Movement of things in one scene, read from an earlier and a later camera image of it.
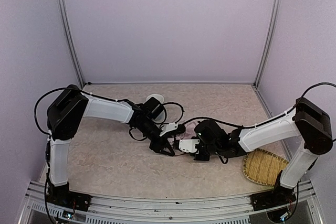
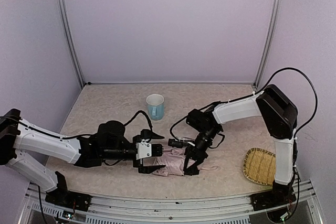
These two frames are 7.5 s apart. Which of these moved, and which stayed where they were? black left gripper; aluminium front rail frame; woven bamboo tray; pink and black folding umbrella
Moved: pink and black folding umbrella; black left gripper
Stayed: woven bamboo tray; aluminium front rail frame
